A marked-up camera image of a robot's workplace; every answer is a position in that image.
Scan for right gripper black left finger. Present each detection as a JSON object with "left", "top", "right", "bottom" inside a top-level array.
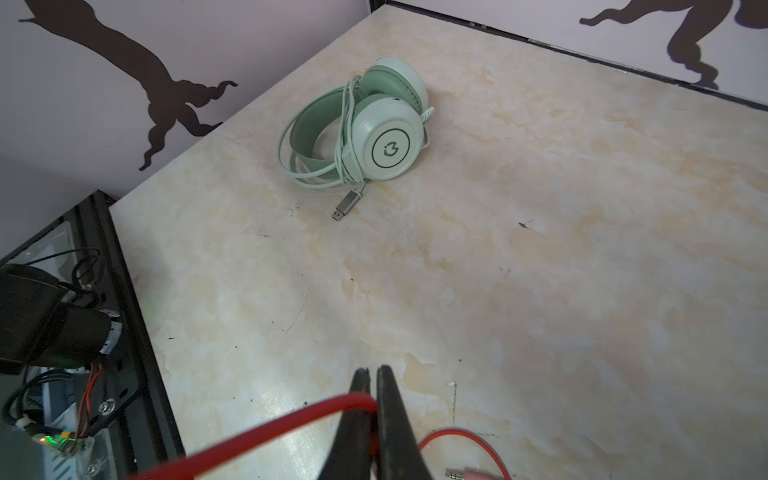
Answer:
[{"left": 316, "top": 367, "right": 374, "bottom": 480}]

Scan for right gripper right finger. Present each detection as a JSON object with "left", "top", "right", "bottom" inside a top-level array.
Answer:
[{"left": 376, "top": 365, "right": 432, "bottom": 480}]

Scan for orange headphone cable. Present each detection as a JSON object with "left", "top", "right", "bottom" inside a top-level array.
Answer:
[{"left": 125, "top": 391, "right": 515, "bottom": 480}]

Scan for mint green white headphones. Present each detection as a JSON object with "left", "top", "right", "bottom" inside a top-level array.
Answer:
[{"left": 277, "top": 57, "right": 435, "bottom": 220}]

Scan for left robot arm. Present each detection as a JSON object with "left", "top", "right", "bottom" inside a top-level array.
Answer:
[{"left": 1, "top": 264, "right": 123, "bottom": 375}]

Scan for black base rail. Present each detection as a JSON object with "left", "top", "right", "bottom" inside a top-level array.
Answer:
[{"left": 1, "top": 192, "right": 184, "bottom": 479}]

